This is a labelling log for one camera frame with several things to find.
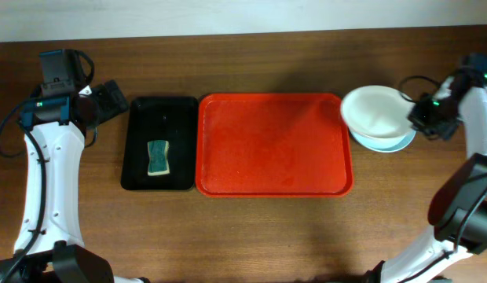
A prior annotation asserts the white plate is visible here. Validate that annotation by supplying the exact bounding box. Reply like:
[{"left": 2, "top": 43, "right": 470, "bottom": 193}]
[{"left": 340, "top": 86, "right": 413, "bottom": 139}]

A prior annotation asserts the light blue plate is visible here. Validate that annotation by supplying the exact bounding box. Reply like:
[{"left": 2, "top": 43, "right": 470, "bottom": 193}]
[{"left": 350, "top": 130, "right": 416, "bottom": 153}]

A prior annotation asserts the green and yellow sponge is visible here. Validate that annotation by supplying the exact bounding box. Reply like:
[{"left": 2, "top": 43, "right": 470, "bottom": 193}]
[{"left": 147, "top": 140, "right": 170, "bottom": 177}]

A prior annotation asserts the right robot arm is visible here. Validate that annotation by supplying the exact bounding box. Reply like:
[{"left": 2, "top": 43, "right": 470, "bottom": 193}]
[{"left": 361, "top": 53, "right": 487, "bottom": 283}]

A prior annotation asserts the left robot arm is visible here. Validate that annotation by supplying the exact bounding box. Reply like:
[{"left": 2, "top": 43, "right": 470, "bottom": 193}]
[{"left": 0, "top": 49, "right": 129, "bottom": 283}]

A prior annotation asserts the black plastic tray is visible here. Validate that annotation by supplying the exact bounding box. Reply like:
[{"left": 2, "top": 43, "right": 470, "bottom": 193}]
[{"left": 121, "top": 97, "right": 198, "bottom": 191}]

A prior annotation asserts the red plastic tray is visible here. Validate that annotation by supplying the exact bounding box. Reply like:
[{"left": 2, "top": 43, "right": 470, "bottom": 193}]
[{"left": 196, "top": 93, "right": 354, "bottom": 197}]

